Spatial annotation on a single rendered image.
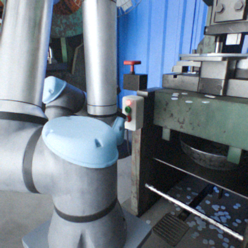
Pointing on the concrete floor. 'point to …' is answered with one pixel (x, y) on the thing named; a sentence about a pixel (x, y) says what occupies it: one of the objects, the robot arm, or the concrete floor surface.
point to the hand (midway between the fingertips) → (126, 117)
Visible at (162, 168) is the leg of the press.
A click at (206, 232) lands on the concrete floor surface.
